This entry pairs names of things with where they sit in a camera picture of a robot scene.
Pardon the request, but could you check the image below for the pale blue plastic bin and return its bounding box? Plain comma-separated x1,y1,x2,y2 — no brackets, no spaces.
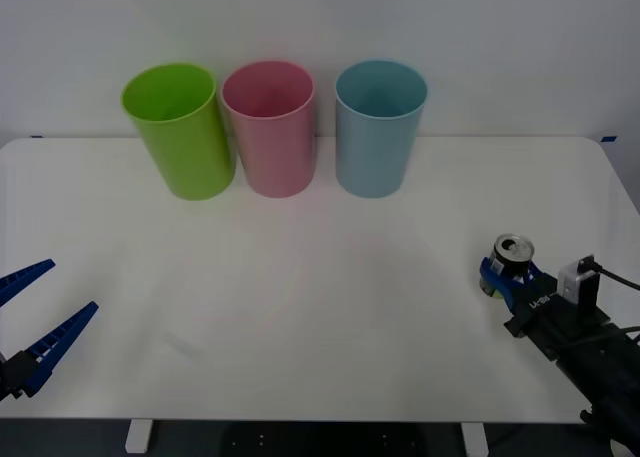
333,59,430,200

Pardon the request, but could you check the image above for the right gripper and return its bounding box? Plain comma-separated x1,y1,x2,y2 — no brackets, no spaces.
479,257,611,362

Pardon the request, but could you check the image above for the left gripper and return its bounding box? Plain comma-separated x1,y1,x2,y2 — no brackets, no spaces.
0,258,100,403

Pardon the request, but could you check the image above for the silver drink can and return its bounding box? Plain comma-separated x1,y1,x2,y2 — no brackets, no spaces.
478,232,536,301

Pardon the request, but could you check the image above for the white table leg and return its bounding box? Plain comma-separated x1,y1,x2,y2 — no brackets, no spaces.
460,421,490,454
124,418,153,454

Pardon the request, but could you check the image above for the yellow-green plastic bin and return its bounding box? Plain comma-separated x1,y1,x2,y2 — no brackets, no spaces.
119,61,237,202

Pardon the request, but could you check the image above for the pink plastic bin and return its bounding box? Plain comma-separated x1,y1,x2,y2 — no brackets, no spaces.
219,60,317,199

